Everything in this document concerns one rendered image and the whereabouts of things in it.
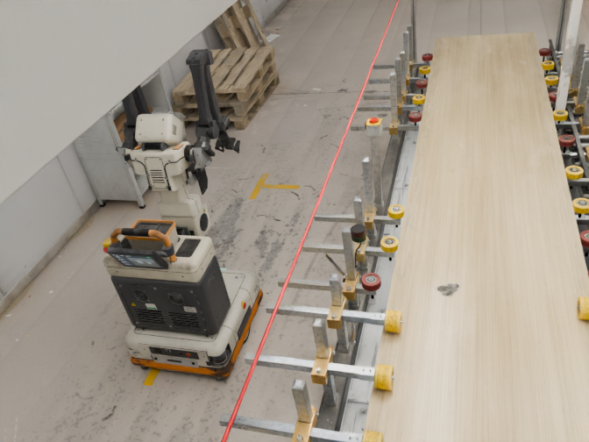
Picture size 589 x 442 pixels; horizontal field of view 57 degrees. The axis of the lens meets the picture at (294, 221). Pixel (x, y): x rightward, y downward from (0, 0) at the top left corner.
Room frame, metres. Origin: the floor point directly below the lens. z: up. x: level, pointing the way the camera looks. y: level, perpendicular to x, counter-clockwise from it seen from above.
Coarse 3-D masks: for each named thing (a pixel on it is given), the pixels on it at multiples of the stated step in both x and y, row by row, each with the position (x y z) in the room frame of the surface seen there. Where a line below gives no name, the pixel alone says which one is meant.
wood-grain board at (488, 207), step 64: (448, 64) 3.71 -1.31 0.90; (512, 64) 3.51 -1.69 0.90; (448, 128) 2.78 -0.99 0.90; (512, 128) 2.65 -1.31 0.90; (448, 192) 2.15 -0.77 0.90; (512, 192) 2.05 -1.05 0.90; (448, 256) 1.69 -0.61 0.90; (512, 256) 1.62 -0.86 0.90; (576, 256) 1.56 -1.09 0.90; (448, 320) 1.35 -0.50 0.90; (512, 320) 1.29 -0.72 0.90; (576, 320) 1.24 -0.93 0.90; (448, 384) 1.08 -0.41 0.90; (512, 384) 1.03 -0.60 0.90; (576, 384) 0.99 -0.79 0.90
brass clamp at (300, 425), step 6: (312, 408) 1.03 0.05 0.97; (312, 414) 1.01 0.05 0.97; (318, 414) 1.02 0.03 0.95; (312, 420) 0.99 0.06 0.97; (300, 426) 0.98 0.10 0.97; (306, 426) 0.97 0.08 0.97; (312, 426) 0.98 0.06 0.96; (294, 432) 0.96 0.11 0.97; (300, 432) 0.96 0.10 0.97; (306, 432) 0.95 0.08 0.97; (294, 438) 0.94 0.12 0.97; (306, 438) 0.93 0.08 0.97
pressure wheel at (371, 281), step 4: (364, 276) 1.65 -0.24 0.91; (368, 276) 1.65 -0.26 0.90; (372, 276) 1.65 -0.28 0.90; (376, 276) 1.64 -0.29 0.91; (364, 280) 1.63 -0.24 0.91; (368, 280) 1.63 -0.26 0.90; (372, 280) 1.63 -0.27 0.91; (376, 280) 1.62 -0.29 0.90; (380, 280) 1.62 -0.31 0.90; (364, 284) 1.61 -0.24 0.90; (368, 284) 1.60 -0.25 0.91; (372, 284) 1.60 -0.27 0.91; (376, 284) 1.60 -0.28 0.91; (380, 284) 1.61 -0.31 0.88; (364, 288) 1.61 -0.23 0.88; (368, 288) 1.60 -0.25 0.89; (372, 288) 1.59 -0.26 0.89; (376, 288) 1.60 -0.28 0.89; (372, 296) 1.63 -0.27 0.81
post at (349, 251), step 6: (348, 228) 1.70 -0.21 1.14; (342, 234) 1.69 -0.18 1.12; (348, 234) 1.68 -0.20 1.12; (348, 240) 1.68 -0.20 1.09; (348, 246) 1.69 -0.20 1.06; (348, 252) 1.69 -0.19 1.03; (348, 258) 1.69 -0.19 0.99; (354, 258) 1.71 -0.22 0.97; (348, 264) 1.69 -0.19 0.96; (354, 264) 1.70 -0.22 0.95; (348, 270) 1.69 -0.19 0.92; (354, 270) 1.69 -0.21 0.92; (348, 276) 1.69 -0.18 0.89; (354, 276) 1.68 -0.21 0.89
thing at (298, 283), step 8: (280, 280) 1.78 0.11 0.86; (296, 280) 1.76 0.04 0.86; (304, 280) 1.75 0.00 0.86; (312, 280) 1.74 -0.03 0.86; (296, 288) 1.74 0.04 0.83; (304, 288) 1.73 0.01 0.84; (312, 288) 1.71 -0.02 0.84; (320, 288) 1.70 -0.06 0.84; (328, 288) 1.69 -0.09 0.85; (360, 288) 1.64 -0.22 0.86
